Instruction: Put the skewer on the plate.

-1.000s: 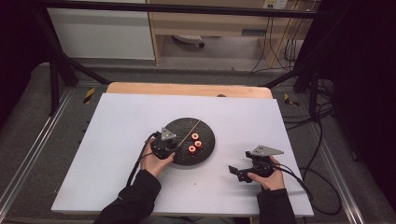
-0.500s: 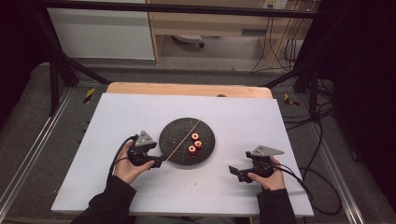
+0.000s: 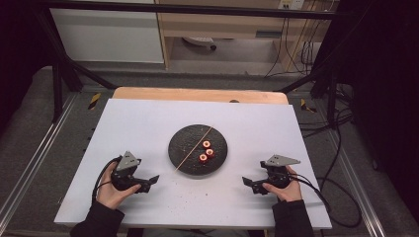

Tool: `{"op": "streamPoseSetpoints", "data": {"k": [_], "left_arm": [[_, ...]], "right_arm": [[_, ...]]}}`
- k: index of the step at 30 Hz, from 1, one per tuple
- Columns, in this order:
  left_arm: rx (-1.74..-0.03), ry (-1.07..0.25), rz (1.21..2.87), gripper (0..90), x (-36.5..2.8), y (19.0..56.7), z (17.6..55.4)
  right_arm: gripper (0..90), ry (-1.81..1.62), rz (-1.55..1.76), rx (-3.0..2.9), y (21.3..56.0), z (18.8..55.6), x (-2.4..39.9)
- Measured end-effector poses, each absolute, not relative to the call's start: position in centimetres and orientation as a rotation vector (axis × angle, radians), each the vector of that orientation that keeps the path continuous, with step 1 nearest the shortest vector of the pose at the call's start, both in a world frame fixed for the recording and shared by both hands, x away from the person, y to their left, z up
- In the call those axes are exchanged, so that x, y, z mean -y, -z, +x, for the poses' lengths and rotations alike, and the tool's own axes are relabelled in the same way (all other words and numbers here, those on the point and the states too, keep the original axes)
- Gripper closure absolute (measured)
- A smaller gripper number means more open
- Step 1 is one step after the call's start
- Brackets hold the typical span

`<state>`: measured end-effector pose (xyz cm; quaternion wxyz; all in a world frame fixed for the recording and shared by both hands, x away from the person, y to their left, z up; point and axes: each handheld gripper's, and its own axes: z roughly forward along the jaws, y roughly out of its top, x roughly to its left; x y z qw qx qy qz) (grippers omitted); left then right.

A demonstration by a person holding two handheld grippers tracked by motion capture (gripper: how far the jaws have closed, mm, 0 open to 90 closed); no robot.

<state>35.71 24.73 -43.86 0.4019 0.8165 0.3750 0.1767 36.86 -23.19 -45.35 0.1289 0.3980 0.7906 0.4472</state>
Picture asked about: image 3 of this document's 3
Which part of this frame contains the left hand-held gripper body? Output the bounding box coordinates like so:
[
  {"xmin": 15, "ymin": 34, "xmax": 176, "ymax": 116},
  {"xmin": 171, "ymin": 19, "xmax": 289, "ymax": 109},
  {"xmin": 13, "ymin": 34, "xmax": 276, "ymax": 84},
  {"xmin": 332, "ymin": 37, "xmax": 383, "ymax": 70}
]
[{"xmin": 110, "ymin": 150, "xmax": 147, "ymax": 193}]

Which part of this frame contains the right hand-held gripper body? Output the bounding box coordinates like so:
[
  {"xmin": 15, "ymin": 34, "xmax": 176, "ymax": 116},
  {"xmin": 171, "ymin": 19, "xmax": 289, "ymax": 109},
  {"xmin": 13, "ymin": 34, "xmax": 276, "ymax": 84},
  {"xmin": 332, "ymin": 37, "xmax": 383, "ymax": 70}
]
[{"xmin": 259, "ymin": 154, "xmax": 301, "ymax": 190}]

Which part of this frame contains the black round plate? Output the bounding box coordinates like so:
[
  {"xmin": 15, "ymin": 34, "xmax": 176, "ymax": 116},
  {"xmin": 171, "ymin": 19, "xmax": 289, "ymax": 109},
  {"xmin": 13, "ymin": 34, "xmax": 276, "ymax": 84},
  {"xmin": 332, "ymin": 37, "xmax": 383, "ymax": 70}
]
[{"xmin": 167, "ymin": 123, "xmax": 229, "ymax": 177}]

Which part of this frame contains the thin bamboo skewer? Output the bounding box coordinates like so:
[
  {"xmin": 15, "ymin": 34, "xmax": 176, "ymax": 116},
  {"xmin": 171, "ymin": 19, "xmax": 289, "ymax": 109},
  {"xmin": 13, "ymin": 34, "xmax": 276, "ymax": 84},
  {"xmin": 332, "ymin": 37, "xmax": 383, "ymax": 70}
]
[{"xmin": 174, "ymin": 125, "xmax": 214, "ymax": 173}]

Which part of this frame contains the person's right hand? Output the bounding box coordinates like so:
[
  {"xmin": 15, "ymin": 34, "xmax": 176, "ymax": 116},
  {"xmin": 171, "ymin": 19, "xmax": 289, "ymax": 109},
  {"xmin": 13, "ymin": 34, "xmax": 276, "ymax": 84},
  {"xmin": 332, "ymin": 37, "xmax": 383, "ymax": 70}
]
[{"xmin": 262, "ymin": 165, "xmax": 303, "ymax": 203}]

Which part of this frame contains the person's left hand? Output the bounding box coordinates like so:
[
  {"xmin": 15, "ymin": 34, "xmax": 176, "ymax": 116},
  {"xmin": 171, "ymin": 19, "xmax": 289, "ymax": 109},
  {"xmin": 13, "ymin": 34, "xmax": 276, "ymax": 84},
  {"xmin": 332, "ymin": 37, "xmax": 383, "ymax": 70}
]
[{"xmin": 95, "ymin": 160, "xmax": 142, "ymax": 211}]

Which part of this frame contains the yellow black tape strip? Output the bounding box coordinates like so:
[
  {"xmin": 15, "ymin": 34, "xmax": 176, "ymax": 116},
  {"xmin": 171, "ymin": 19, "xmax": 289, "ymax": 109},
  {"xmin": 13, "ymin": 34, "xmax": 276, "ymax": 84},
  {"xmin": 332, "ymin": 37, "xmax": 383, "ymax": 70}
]
[
  {"xmin": 87, "ymin": 92, "xmax": 102, "ymax": 111},
  {"xmin": 299, "ymin": 98, "xmax": 317, "ymax": 114}
]

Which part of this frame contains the wooden table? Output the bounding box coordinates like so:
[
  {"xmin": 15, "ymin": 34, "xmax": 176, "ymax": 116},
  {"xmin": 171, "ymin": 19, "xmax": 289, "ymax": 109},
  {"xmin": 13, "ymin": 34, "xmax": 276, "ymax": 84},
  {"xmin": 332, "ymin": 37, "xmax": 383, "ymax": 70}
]
[{"xmin": 112, "ymin": 86, "xmax": 290, "ymax": 106}]

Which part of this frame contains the white cabinet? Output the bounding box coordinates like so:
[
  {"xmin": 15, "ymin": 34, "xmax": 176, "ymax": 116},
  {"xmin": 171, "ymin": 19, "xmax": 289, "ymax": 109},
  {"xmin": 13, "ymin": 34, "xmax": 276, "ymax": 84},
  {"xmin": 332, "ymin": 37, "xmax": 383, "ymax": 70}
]
[{"xmin": 49, "ymin": 7, "xmax": 165, "ymax": 64}]

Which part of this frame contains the grey chair base with castor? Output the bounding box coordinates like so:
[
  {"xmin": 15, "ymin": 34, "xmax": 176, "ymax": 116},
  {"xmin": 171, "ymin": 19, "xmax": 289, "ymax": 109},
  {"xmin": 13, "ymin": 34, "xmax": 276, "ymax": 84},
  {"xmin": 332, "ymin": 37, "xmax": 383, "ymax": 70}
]
[{"xmin": 182, "ymin": 36, "xmax": 218, "ymax": 51}]

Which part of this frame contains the light wooden desk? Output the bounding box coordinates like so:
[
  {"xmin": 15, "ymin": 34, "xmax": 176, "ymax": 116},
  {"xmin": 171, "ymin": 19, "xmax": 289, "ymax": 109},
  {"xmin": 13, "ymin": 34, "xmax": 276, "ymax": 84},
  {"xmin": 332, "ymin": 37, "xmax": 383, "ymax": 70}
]
[{"xmin": 155, "ymin": 0, "xmax": 332, "ymax": 72}]

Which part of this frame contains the left hand-held gripper black cable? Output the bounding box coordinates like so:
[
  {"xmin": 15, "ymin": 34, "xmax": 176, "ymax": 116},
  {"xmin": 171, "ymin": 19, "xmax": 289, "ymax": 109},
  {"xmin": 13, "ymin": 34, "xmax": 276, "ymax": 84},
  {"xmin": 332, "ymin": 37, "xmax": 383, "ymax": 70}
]
[{"xmin": 91, "ymin": 155, "xmax": 124, "ymax": 205}]

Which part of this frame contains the hand-held gripper black cable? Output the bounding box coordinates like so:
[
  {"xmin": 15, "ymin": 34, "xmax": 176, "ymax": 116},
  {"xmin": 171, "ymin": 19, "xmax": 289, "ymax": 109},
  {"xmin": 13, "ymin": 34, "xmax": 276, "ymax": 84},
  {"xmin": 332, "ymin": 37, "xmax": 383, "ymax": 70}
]
[
  {"xmin": 289, "ymin": 173, "xmax": 363, "ymax": 229},
  {"xmin": 91, "ymin": 155, "xmax": 124, "ymax": 205}
]

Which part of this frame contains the right hand-held gripper black cable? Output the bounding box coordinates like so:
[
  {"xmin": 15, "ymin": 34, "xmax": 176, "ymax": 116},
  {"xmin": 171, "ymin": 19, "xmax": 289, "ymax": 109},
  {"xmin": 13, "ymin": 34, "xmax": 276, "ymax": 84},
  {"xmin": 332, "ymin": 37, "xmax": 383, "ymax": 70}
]
[{"xmin": 289, "ymin": 173, "xmax": 363, "ymax": 229}]

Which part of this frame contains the aluminium floor rail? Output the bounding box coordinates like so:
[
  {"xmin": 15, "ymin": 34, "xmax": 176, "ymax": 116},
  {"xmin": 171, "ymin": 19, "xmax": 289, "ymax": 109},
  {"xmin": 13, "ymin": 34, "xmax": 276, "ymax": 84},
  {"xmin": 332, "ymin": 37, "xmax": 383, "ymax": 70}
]
[
  {"xmin": 0, "ymin": 93, "xmax": 79, "ymax": 225},
  {"xmin": 328, "ymin": 130, "xmax": 387, "ymax": 237}
]

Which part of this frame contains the black floor cables bundle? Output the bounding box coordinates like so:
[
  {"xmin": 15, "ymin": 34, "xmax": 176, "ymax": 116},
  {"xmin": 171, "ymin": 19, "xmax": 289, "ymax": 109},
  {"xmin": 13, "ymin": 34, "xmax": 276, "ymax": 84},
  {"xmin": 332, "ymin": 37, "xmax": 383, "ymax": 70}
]
[{"xmin": 296, "ymin": 82, "xmax": 356, "ymax": 139}]

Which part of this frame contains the black metal frame stand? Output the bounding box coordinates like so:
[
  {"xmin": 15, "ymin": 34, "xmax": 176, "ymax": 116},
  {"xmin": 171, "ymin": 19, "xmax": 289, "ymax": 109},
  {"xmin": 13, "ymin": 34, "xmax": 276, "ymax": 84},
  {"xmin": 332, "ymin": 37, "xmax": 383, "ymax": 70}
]
[
  {"xmin": 279, "ymin": 63, "xmax": 341, "ymax": 128},
  {"xmin": 35, "ymin": 9, "xmax": 119, "ymax": 123}
]

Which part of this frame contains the hanging black cables bundle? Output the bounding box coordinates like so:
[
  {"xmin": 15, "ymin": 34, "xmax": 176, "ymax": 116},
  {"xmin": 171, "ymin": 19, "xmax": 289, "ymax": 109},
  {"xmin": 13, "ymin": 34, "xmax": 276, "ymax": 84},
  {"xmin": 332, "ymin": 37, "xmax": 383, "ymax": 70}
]
[{"xmin": 264, "ymin": 15, "xmax": 331, "ymax": 79}]

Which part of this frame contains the white wall socket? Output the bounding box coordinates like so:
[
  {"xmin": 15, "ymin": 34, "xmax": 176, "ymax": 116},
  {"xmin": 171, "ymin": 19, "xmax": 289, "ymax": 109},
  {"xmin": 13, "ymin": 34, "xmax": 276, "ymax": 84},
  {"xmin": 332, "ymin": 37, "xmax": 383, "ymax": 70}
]
[{"xmin": 278, "ymin": 0, "xmax": 306, "ymax": 11}]

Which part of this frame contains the black metal frame bar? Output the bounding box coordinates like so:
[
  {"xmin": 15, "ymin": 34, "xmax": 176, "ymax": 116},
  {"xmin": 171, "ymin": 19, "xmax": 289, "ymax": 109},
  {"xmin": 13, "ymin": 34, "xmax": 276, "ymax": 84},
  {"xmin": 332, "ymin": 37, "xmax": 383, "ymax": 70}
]
[{"xmin": 41, "ymin": 1, "xmax": 342, "ymax": 20}]

